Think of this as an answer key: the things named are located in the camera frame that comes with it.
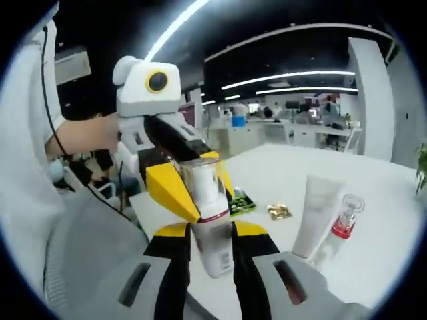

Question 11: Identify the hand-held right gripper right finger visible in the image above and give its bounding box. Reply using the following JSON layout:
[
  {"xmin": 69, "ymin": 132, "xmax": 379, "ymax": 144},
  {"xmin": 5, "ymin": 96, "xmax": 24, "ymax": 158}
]
[{"xmin": 232, "ymin": 221, "xmax": 368, "ymax": 320}]

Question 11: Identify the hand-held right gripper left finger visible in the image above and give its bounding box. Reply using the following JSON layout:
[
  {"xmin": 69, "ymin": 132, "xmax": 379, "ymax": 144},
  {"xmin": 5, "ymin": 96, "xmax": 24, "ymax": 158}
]
[{"xmin": 99, "ymin": 222, "xmax": 192, "ymax": 320}]

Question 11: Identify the small white skincare bottle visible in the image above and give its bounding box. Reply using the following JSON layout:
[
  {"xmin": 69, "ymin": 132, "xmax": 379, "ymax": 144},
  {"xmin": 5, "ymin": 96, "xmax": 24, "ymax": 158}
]
[{"xmin": 179, "ymin": 158, "xmax": 235, "ymax": 279}]

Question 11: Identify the white skincare tube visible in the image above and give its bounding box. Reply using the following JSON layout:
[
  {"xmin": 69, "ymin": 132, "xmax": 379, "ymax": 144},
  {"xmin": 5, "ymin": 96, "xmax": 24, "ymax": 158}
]
[{"xmin": 292, "ymin": 173, "xmax": 346, "ymax": 259}]

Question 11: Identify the large red-collared skincare bottle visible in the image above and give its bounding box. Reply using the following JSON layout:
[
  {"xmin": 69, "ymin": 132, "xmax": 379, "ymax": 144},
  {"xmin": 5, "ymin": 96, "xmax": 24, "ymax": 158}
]
[{"xmin": 310, "ymin": 194, "xmax": 366, "ymax": 268}]

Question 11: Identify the person's left hand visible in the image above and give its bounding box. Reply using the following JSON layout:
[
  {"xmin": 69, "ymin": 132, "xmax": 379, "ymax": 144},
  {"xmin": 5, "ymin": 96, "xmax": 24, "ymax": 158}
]
[{"xmin": 62, "ymin": 112, "xmax": 121, "ymax": 155}]

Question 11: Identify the open silver laptop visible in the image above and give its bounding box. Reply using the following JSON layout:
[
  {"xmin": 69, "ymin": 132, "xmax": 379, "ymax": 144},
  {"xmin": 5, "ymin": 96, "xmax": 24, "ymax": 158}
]
[{"xmin": 179, "ymin": 102, "xmax": 197, "ymax": 126}]

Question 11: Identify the gold foil packet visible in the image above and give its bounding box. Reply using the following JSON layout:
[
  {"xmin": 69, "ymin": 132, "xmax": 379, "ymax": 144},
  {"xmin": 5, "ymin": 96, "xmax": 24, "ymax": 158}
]
[{"xmin": 266, "ymin": 203, "xmax": 293, "ymax": 221}]

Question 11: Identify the green black sachet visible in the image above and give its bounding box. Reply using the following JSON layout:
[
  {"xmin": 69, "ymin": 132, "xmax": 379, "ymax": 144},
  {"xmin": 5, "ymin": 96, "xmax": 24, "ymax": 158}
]
[{"xmin": 228, "ymin": 188, "xmax": 258, "ymax": 218}]

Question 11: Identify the long ceiling light strip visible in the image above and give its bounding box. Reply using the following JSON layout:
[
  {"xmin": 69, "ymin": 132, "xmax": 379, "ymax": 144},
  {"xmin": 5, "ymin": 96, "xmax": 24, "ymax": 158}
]
[
  {"xmin": 255, "ymin": 86, "xmax": 359, "ymax": 96},
  {"xmin": 145, "ymin": 0, "xmax": 209, "ymax": 61},
  {"xmin": 221, "ymin": 70, "xmax": 356, "ymax": 91}
]

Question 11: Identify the grey mesh office chair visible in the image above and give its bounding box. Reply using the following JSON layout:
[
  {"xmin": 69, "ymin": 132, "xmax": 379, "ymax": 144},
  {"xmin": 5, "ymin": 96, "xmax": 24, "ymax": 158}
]
[{"xmin": 43, "ymin": 186, "xmax": 151, "ymax": 315}]

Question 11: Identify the row of white office desks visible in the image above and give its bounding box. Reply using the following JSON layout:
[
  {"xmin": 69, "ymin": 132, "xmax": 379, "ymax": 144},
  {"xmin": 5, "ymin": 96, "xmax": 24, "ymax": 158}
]
[{"xmin": 206, "ymin": 115, "xmax": 364, "ymax": 155}]

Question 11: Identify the person's white shirt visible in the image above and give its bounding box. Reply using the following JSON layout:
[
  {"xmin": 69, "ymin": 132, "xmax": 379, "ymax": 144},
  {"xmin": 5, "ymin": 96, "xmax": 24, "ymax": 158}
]
[{"xmin": 0, "ymin": 18, "xmax": 73, "ymax": 301}]

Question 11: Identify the green potted plant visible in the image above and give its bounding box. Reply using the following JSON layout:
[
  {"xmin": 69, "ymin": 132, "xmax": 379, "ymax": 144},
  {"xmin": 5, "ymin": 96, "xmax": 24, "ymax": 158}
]
[{"xmin": 414, "ymin": 143, "xmax": 427, "ymax": 196}]

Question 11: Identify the white square column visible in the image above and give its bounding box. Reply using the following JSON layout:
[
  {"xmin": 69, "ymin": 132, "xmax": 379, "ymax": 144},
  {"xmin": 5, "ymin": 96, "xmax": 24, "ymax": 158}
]
[{"xmin": 348, "ymin": 36, "xmax": 396, "ymax": 161}]

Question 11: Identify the thin black cable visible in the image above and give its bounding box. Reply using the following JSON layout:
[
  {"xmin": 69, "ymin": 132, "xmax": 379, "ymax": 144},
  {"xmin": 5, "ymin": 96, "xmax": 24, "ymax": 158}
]
[{"xmin": 41, "ymin": 26, "xmax": 133, "ymax": 221}]

